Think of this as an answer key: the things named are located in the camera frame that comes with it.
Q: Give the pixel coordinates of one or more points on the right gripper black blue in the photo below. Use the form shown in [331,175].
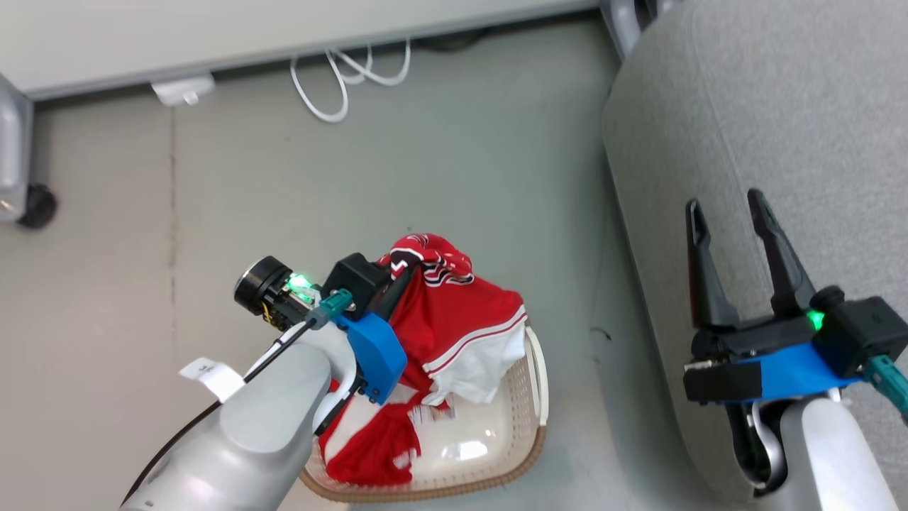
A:
[787,369]

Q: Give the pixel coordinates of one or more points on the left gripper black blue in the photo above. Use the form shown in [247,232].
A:
[372,348]

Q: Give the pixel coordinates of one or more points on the red and white clothing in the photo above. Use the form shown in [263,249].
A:
[454,312]

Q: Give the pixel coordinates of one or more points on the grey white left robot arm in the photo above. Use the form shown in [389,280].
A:
[269,426]

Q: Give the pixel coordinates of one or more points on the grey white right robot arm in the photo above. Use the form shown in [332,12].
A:
[830,461]

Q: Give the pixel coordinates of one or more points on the white perforated laundry basket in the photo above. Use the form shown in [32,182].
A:
[482,440]

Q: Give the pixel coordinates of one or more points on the grey fabric sofa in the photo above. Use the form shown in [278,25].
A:
[780,106]

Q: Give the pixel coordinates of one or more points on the white tape label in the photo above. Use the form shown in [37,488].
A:
[213,376]

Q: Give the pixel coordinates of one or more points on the grey rounded furniture leg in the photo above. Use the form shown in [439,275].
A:
[623,25]

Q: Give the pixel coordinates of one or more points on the white power adapter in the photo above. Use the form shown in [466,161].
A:
[183,90]

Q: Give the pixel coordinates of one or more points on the black caster wheel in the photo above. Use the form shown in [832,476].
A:
[37,206]

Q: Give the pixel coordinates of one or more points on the grey metal cart leg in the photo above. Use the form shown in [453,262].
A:
[13,142]

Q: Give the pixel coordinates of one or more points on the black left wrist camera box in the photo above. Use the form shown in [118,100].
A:
[358,280]

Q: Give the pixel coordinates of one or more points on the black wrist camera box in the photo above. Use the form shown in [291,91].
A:
[858,330]
[358,280]

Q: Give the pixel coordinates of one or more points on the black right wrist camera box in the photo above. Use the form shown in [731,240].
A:
[858,330]

